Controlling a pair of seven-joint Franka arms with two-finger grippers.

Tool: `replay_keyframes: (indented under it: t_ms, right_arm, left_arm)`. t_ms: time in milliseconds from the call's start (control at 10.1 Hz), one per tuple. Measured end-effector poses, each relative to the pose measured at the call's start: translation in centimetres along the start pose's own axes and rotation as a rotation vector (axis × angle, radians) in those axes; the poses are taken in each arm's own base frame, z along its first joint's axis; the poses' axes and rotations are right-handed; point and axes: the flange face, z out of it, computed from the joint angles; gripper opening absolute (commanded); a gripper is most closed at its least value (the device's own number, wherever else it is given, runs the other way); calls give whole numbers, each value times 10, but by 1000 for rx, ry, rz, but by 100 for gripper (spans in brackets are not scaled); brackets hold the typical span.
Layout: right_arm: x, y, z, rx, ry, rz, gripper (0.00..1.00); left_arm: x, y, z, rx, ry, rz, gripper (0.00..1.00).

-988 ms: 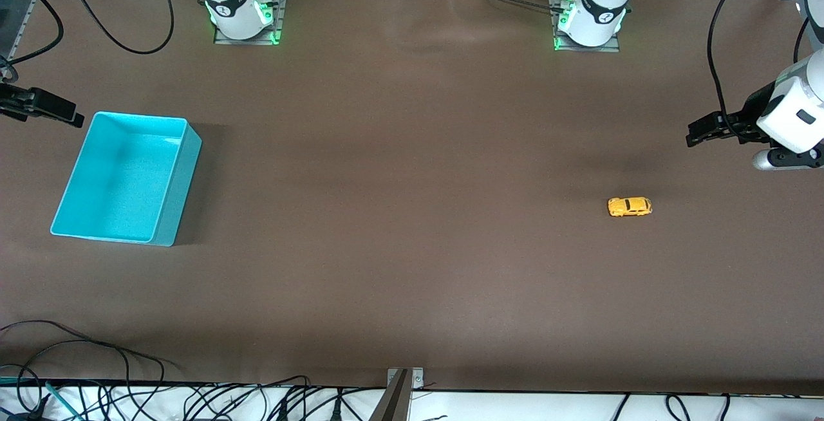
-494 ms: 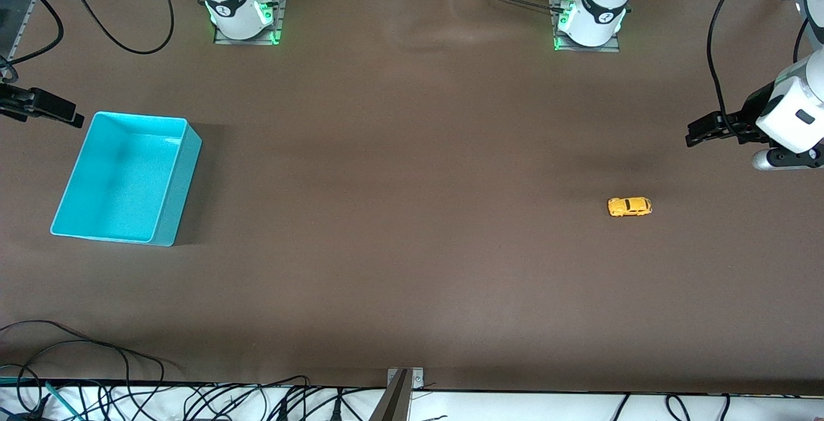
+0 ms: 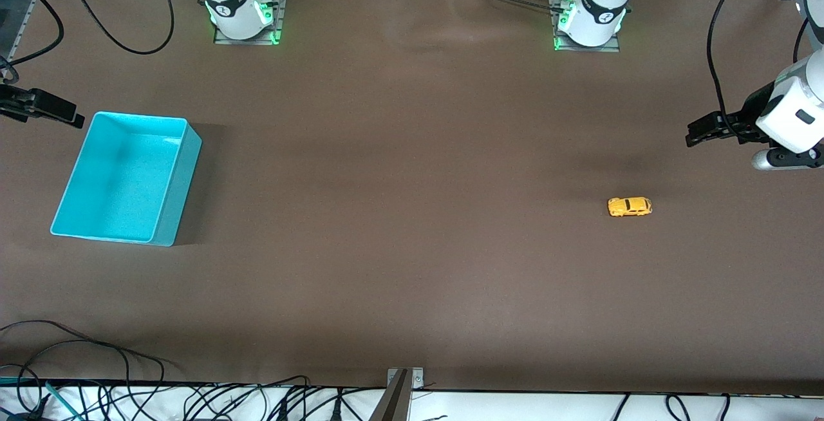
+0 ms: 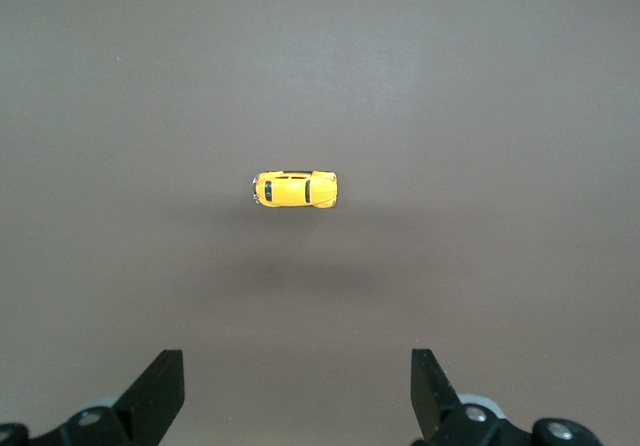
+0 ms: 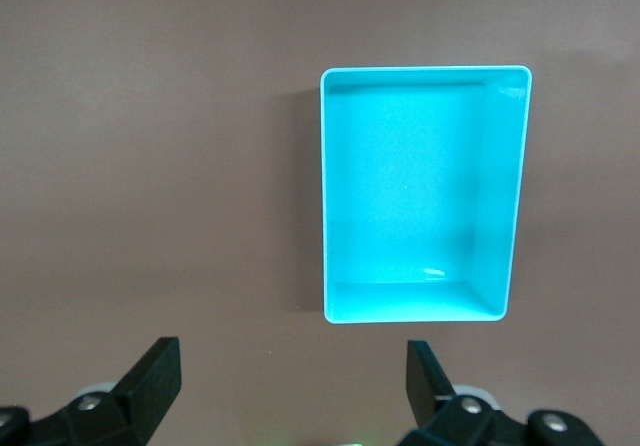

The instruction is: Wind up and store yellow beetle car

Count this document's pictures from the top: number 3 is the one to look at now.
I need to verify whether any long black cable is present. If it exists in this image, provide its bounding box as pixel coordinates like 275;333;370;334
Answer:
0;320;167;404

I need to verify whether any teal stick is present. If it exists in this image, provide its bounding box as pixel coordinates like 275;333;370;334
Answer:
44;380;86;421

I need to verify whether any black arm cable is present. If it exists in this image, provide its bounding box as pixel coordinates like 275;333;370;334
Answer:
0;0;65;82
55;0;176;56
706;0;768;145

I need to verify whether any cyan plastic bin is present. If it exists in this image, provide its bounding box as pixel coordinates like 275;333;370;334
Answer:
50;111;203;247

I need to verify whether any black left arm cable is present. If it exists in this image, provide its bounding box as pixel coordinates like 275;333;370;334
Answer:
706;0;768;145

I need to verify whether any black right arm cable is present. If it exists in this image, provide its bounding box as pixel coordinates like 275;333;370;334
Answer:
55;0;176;56
0;0;65;82

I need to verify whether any aluminium frame profile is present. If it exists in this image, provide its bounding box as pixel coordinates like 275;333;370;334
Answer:
0;0;88;74

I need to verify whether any black looped cable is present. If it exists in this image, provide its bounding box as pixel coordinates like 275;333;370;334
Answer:
0;363;47;421

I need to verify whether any small metal bracket plate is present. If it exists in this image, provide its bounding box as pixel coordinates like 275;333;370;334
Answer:
387;367;425;390

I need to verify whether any yellow beetle toy car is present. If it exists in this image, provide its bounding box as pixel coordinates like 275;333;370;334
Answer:
608;196;653;218

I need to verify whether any grey metal pole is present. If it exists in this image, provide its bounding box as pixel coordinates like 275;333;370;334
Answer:
369;370;411;421

